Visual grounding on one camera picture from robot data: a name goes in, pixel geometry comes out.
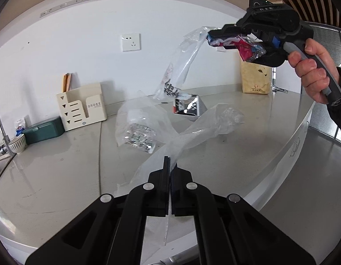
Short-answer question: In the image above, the cream utensil organizer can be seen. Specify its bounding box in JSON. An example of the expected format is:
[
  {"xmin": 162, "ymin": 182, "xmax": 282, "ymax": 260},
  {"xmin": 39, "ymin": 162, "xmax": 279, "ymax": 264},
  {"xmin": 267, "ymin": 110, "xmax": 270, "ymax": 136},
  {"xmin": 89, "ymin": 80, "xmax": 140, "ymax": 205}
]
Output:
[{"xmin": 56, "ymin": 82, "xmax": 107, "ymax": 131}]

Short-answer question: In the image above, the clear bag with black print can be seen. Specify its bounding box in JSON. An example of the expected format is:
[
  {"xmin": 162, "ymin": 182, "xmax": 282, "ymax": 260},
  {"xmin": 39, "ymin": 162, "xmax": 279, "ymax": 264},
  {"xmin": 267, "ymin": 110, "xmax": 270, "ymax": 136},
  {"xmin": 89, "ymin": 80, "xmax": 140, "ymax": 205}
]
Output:
[{"xmin": 152, "ymin": 26, "xmax": 215, "ymax": 106}]

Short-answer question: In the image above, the white wall socket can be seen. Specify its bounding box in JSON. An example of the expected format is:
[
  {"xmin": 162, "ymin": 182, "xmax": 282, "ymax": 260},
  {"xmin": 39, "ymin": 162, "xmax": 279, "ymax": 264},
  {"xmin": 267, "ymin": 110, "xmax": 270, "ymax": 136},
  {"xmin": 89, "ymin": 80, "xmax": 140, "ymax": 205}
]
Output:
[{"xmin": 121, "ymin": 33, "xmax": 141, "ymax": 52}]

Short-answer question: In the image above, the dark green storage box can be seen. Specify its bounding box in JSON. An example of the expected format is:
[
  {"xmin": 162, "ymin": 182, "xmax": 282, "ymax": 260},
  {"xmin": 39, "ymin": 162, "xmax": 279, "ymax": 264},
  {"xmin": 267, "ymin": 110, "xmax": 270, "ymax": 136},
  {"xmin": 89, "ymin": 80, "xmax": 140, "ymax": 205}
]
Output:
[{"xmin": 23, "ymin": 116, "xmax": 65, "ymax": 145}]

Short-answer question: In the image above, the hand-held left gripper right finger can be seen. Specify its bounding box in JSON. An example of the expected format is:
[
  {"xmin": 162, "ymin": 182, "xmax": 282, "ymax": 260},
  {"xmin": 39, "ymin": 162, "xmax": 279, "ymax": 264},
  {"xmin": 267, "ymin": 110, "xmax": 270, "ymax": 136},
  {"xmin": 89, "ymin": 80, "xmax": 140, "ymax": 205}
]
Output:
[{"xmin": 171, "ymin": 168, "xmax": 316, "ymax": 265}]

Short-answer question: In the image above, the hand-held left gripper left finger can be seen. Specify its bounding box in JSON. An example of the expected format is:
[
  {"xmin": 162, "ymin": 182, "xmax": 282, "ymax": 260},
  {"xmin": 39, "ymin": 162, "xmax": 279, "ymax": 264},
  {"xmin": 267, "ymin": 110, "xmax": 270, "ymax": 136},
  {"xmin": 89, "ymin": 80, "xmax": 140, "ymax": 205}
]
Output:
[{"xmin": 25, "ymin": 156, "xmax": 170, "ymax": 265}]

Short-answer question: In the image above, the person's right hand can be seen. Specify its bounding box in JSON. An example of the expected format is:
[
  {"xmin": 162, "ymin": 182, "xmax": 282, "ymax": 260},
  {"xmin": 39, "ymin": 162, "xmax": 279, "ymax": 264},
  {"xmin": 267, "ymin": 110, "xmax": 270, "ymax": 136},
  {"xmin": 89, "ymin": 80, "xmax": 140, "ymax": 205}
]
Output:
[{"xmin": 287, "ymin": 38, "xmax": 339, "ymax": 104}]

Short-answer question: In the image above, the silver blister pack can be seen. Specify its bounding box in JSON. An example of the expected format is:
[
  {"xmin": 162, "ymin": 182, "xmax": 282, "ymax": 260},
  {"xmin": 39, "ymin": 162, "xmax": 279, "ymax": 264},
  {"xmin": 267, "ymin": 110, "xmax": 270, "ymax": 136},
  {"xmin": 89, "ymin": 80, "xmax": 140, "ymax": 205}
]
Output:
[{"xmin": 123, "ymin": 124, "xmax": 157, "ymax": 154}]

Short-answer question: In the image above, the clear plastic bag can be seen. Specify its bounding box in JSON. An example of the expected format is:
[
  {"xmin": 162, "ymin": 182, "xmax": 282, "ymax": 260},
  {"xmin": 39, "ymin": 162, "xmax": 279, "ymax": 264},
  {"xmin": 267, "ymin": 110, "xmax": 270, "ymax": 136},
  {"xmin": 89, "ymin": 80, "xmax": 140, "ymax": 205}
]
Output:
[{"xmin": 115, "ymin": 99, "xmax": 246, "ymax": 257}]

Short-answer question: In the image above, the silver cabinet handle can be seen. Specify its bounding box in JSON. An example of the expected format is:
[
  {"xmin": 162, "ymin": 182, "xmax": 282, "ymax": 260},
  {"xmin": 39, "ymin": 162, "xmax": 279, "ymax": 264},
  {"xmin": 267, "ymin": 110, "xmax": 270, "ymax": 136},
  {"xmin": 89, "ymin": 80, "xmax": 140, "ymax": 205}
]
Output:
[{"xmin": 290, "ymin": 139, "xmax": 301, "ymax": 157}]

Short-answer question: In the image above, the striped ceramic bowl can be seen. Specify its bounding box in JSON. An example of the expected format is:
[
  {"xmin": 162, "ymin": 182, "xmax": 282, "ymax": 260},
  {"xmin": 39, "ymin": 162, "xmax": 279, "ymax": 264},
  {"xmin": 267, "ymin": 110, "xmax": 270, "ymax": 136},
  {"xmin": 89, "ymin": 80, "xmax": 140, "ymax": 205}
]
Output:
[{"xmin": 8, "ymin": 134, "xmax": 27, "ymax": 155}]

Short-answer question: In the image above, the red and white wrapper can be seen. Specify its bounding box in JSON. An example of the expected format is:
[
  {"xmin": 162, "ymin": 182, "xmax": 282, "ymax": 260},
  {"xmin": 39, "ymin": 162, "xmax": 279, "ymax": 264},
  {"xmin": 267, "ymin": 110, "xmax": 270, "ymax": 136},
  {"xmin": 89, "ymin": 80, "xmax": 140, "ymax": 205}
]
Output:
[{"xmin": 208, "ymin": 34, "xmax": 267, "ymax": 63}]

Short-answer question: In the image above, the wooden chopsticks bundle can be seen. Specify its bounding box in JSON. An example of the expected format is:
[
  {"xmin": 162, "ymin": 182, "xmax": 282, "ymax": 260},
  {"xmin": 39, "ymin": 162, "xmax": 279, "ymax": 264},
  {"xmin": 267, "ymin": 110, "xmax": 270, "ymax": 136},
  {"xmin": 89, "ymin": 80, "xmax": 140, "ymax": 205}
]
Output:
[{"xmin": 63, "ymin": 72, "xmax": 73, "ymax": 92}]

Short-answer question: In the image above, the silver toothpaste box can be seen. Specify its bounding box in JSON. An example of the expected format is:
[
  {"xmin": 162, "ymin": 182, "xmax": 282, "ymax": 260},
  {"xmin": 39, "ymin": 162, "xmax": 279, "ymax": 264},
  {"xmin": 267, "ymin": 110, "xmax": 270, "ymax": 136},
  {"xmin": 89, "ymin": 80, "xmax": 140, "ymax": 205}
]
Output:
[{"xmin": 173, "ymin": 94, "xmax": 207, "ymax": 117}]

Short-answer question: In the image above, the kraft paper coffee bag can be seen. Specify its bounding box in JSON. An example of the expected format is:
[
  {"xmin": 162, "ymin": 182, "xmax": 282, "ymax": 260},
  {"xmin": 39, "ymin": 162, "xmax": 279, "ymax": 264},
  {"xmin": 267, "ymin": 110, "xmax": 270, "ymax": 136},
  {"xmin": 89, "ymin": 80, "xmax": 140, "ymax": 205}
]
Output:
[{"xmin": 240, "ymin": 61, "xmax": 273, "ymax": 95}]

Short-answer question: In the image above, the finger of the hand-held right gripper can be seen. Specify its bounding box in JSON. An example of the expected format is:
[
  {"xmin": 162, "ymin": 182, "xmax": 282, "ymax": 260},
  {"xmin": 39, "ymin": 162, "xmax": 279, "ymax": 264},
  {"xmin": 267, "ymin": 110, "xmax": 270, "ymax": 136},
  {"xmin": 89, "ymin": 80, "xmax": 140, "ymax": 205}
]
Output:
[
  {"xmin": 208, "ymin": 24, "xmax": 243, "ymax": 40},
  {"xmin": 216, "ymin": 44, "xmax": 241, "ymax": 52}
]

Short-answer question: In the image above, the black cable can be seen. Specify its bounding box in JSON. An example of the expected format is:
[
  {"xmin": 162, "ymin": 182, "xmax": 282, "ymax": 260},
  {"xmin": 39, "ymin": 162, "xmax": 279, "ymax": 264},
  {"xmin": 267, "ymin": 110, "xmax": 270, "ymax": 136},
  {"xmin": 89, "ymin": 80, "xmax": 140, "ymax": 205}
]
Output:
[{"xmin": 272, "ymin": 72, "xmax": 289, "ymax": 93}]

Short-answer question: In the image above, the small blue white packet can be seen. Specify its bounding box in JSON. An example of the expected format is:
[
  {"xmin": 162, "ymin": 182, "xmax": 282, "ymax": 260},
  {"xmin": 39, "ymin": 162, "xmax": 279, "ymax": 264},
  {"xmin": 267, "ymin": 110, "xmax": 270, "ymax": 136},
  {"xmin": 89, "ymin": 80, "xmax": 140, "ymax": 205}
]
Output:
[{"xmin": 15, "ymin": 118, "xmax": 26, "ymax": 137}]

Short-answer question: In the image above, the steel kitchen faucet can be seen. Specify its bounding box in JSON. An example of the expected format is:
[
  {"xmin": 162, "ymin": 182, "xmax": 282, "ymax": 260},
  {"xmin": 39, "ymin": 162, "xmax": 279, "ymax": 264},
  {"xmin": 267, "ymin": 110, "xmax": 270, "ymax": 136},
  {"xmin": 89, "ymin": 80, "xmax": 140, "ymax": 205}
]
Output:
[{"xmin": 0, "ymin": 102, "xmax": 15, "ymax": 155}]

